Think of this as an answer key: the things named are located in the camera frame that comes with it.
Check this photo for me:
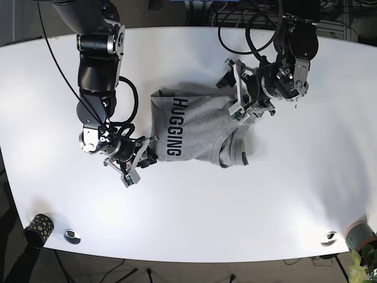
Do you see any green potted plant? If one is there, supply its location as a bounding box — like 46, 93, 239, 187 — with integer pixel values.
348, 244, 376, 283

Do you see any left silver table grommet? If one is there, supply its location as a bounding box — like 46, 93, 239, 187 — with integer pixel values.
63, 229, 81, 245

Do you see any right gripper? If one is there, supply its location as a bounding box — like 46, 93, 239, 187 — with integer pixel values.
103, 136, 158, 187

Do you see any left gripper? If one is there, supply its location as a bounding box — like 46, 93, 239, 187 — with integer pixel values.
216, 58, 276, 123

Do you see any black dotted cup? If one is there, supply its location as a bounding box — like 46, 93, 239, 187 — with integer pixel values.
24, 214, 54, 249

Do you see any silver table grommet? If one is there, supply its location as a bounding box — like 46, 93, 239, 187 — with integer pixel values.
320, 231, 338, 247
63, 229, 81, 245

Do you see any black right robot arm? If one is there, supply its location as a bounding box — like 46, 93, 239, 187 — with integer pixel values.
51, 0, 157, 187

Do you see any right silver table grommet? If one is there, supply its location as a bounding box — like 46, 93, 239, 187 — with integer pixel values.
320, 231, 338, 247

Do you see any grey plant pot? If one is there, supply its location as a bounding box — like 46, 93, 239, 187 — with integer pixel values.
345, 221, 376, 252

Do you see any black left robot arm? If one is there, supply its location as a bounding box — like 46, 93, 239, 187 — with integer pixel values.
216, 1, 320, 124

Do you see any grey T-shirt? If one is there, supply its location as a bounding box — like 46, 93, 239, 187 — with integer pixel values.
150, 89, 254, 168

